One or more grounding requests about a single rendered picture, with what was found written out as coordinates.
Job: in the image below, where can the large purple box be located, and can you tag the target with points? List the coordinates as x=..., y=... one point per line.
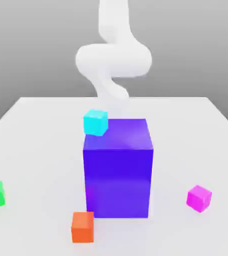
x=117, y=176

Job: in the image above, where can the small magenta cube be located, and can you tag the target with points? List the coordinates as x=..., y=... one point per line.
x=198, y=199

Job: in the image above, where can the small cyan cube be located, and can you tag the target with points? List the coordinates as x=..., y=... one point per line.
x=95, y=123

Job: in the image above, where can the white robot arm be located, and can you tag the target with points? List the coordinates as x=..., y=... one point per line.
x=113, y=60

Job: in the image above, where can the small orange cube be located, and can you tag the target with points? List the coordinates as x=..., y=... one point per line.
x=82, y=228

